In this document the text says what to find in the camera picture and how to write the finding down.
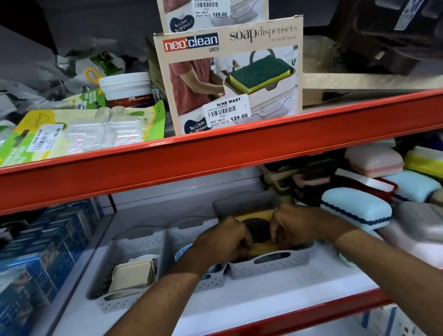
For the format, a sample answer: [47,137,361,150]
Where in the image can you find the person's right hand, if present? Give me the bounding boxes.
[266,197,341,252]

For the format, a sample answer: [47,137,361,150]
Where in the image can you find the person's left hand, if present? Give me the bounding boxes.
[186,213,257,269]

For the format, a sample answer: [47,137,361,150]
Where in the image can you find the yellow holder with black mesh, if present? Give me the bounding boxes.
[234,208,287,259]

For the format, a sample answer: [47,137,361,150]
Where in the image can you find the person's right forearm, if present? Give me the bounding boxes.
[328,204,443,336]

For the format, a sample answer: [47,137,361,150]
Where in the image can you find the person's left forearm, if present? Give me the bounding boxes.
[44,254,216,336]

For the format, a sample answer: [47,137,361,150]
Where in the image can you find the grey perforated plastic basket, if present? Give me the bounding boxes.
[212,185,319,282]
[77,223,178,317]
[163,213,232,296]

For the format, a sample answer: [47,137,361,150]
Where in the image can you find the stack of dark soap trays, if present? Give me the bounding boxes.
[260,150,353,214]

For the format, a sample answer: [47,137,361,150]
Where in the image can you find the light blue plastic item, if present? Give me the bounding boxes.
[173,239,224,280]

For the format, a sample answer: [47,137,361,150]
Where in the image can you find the red metal shelf beam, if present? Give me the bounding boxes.
[12,262,443,336]
[0,87,443,218]

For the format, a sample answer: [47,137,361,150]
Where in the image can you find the beige flat holders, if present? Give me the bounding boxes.
[103,257,159,294]

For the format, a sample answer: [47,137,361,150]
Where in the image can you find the pile of plastic soap cases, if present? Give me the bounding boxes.
[312,132,443,285]

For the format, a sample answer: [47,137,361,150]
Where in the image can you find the white and blue boxes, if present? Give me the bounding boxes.
[356,283,443,336]

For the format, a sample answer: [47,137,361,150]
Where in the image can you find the white plastic tub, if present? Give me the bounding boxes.
[98,70,155,111]

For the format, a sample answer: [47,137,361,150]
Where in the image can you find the green blister pack clear containers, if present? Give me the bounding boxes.
[0,93,170,168]

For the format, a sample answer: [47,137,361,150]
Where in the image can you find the stack of blue boxes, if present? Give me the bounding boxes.
[0,197,120,336]

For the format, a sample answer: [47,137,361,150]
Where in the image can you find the brown item in clear wrap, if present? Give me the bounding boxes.
[326,0,443,86]

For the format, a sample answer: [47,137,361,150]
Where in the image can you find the crumpled plastic bags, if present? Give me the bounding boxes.
[0,32,133,127]

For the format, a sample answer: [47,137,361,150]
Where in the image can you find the yellow scissors handle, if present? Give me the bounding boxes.
[84,66,105,87]

